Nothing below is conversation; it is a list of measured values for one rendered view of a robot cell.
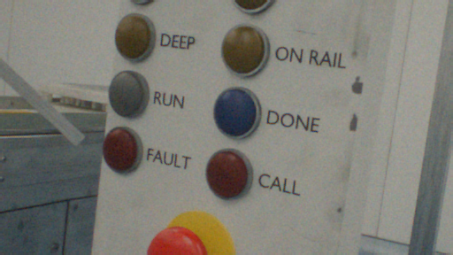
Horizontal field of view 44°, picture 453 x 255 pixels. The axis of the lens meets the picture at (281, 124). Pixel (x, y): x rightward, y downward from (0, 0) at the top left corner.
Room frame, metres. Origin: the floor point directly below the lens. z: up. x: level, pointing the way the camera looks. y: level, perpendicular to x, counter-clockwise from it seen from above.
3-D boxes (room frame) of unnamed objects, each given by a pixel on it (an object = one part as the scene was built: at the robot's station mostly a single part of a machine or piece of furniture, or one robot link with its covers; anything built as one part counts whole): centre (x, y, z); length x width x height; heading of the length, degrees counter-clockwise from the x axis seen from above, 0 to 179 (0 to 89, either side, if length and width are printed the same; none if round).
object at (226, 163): (0.31, 0.03, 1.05); 0.03 x 0.01 x 0.03; 65
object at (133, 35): (0.35, 0.10, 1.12); 0.03 x 0.01 x 0.03; 65
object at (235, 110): (0.31, 0.03, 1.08); 0.03 x 0.01 x 0.03; 65
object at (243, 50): (0.31, 0.03, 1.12); 0.03 x 0.01 x 0.03; 65
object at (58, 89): (1.44, 0.46, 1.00); 0.25 x 0.24 x 0.02; 66
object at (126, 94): (0.35, 0.10, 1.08); 0.03 x 0.01 x 0.03; 65
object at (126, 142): (0.35, 0.10, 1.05); 0.03 x 0.01 x 0.03; 65
